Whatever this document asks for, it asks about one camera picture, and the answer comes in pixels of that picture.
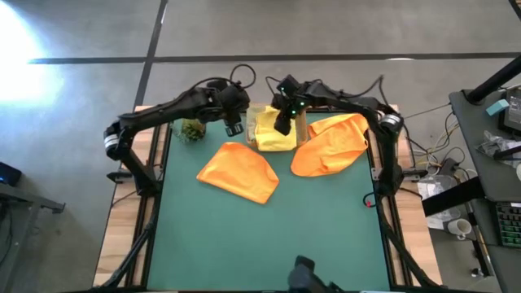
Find yellow microfiber towel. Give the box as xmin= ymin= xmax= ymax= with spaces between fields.
xmin=254 ymin=105 xmax=299 ymax=153

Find orange microfiber towel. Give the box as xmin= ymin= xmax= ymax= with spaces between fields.
xmin=290 ymin=112 xmax=370 ymax=178

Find orange towel with care label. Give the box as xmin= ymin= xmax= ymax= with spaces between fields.
xmin=195 ymin=142 xmax=281 ymax=205

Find small potted green plant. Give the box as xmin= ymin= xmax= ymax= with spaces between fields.
xmin=173 ymin=117 xmax=208 ymax=144

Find green table mat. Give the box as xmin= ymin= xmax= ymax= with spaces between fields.
xmin=147 ymin=112 xmax=392 ymax=292

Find white floor bag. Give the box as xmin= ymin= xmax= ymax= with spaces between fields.
xmin=417 ymin=178 xmax=449 ymax=231

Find black power adapter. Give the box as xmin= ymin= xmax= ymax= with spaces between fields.
xmin=441 ymin=157 xmax=461 ymax=176

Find dark grey bulky object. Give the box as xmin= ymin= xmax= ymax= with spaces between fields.
xmin=287 ymin=255 xmax=341 ymax=293

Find black desk leg bar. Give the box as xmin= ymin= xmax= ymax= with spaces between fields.
xmin=421 ymin=175 xmax=488 ymax=217

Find black slanted pole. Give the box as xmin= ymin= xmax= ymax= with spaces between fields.
xmin=466 ymin=55 xmax=521 ymax=105

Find small teal box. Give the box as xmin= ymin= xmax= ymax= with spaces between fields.
xmin=485 ymin=98 xmax=510 ymax=117

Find clear plastic bag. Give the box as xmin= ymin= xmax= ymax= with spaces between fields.
xmin=475 ymin=129 xmax=521 ymax=168

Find white mug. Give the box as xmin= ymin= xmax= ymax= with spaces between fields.
xmin=447 ymin=218 xmax=473 ymax=238

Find grey side desk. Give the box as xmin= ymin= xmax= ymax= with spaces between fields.
xmin=449 ymin=87 xmax=521 ymax=293

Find black desk device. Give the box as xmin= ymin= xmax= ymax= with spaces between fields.
xmin=498 ymin=87 xmax=521 ymax=135

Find black metal cart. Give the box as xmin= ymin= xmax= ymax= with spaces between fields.
xmin=0 ymin=161 xmax=66 ymax=286

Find black keyboard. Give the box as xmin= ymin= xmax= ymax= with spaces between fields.
xmin=494 ymin=201 xmax=521 ymax=248

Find black left camera cable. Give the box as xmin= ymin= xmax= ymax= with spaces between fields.
xmin=229 ymin=63 xmax=257 ymax=90

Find black table frame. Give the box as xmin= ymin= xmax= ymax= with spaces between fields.
xmin=97 ymin=97 xmax=447 ymax=293

